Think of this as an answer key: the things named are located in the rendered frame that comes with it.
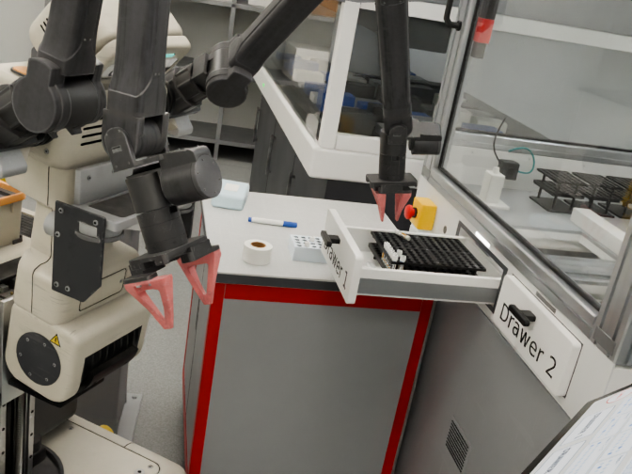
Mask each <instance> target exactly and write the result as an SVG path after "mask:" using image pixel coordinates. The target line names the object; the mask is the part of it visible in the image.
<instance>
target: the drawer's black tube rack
mask: <svg viewBox="0 0 632 474"><path fill-rule="evenodd" d="M379 234H381V236H382V237H383V239H384V240H385V241H386V242H389V244H390V245H391V247H393V250H395V252H396V253H397V250H401V251H402V252H403V253H402V255H405V256H406V259H405V262H401V261H400V257H398V261H400V265H403V269H404V270H407V271H419V272H431V273H442V274H455V275H466V276H478V275H477V274H476V273H477V271H481V272H486V268H485V267H484V266H483V265H482V264H481V263H480V262H479V261H478V260H477V259H476V258H475V257H474V256H473V254H472V253H471V252H470V251H469V250H468V249H467V248H466V247H465V246H464V245H463V244H462V243H461V241H460V240H459V239H452V238H442V237H432V236H421V235H411V234H406V235H408V236H409V237H411V240H410V241H407V240H405V239H404V238H402V237H401V236H399V235H397V234H395V233H391V232H381V231H379ZM368 247H369V249H370V250H371V252H372V254H373V258H374V259H375V260H377V261H378V263H379V264H380V266H381V267H382V268H384V269H387V268H386V265H385V263H384V262H383V260H381V259H382V254H383V251H382V249H381V248H380V246H379V245H378V244H377V243H369V245H368Z"/></svg>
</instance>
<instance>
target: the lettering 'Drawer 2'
mask: <svg viewBox="0 0 632 474"><path fill-rule="evenodd" d="M504 306H505V307H506V308H507V310H508V313H507V317H506V319H505V320H503V319H502V318H501V316H502V312H503V310H504ZM508 316H509V309H508V306H507V305H506V304H505V303H504V304H503V307H502V311H501V313H500V317H499V318H500V319H501V321H502V322H506V321H507V319H508ZM515 323H516V324H517V325H518V328H517V327H516V326H514V327H513V334H514V335H515V336H516V337H517V335H518V332H519V323H518V322H515ZM514 329H516V330H517V332H516V334H515V333H514ZM522 334H523V328H522V331H521V338H520V342H522V341H523V339H524V338H525V341H524V347H526V345H527V343H528V341H529V339H530V337H529V338H528V339H527V341H526V337H527V332H525V334H524V336H523V338H522ZM532 343H534V344H535V349H534V348H533V347H532ZM530 347H531V348H532V349H533V350H534V352H535V353H536V350H537V345H536V342H535V341H532V342H531V343H530V345H529V353H530V355H531V356H533V357H534V355H533V354H532V353H531V351H530ZM550 358H552V359H553V360H554V366H553V367H552V368H550V369H547V370H546V371H545V372H546V373H547V374H548V376H549V377H550V378H551V379H552V376H551V375H550V373H549V371H551V370H553V369H555V367H556V359H555V358H554V357H553V356H552V355H551V356H550Z"/></svg>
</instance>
